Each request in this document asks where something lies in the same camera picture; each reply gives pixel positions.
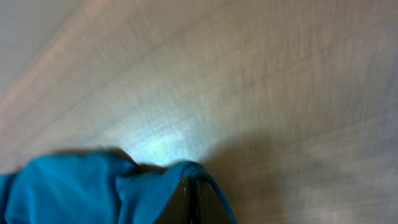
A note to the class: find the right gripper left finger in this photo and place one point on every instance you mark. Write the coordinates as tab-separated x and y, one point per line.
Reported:
180	208

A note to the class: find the blue polo shirt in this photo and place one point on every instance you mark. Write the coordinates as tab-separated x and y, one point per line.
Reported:
95	187

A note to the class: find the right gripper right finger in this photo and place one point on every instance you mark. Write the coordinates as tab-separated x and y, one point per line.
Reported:
210	207

